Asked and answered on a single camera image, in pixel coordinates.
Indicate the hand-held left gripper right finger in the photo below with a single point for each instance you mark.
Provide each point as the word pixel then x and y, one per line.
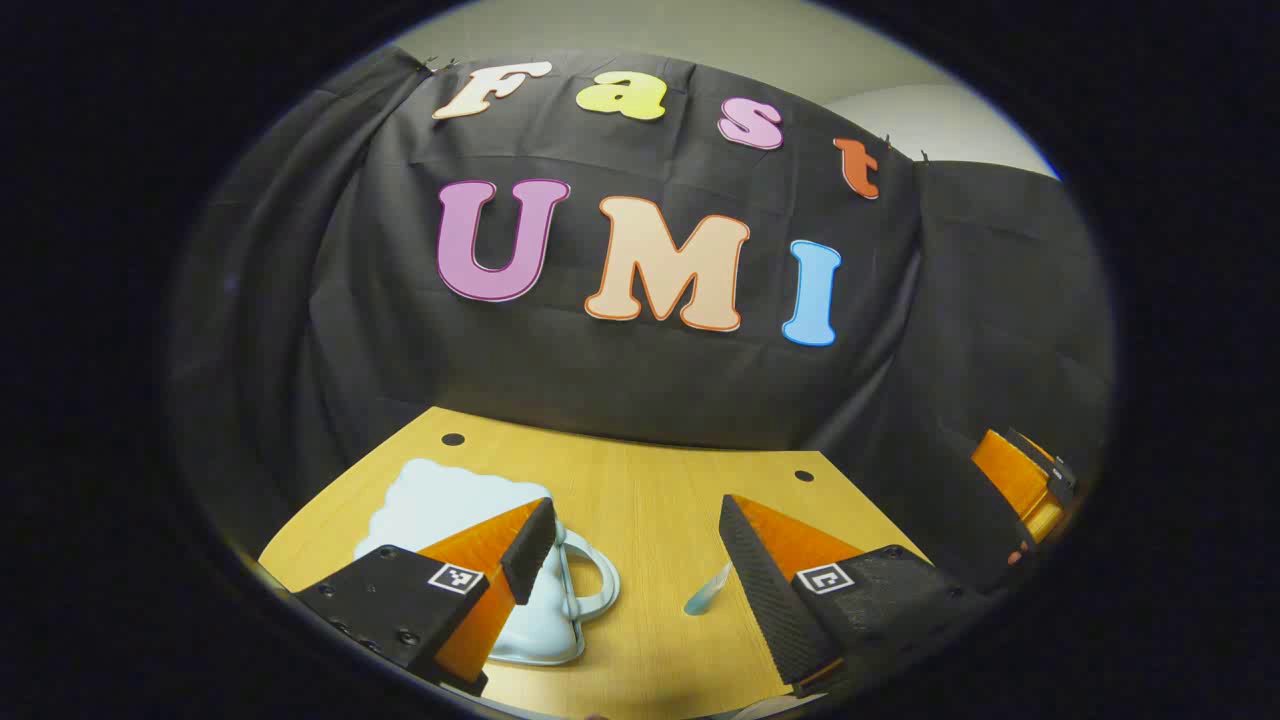
pixel 765 600

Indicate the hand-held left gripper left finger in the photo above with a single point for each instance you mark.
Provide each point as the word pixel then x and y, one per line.
pixel 530 555

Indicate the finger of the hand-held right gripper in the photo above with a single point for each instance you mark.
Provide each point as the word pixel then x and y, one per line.
pixel 1010 480

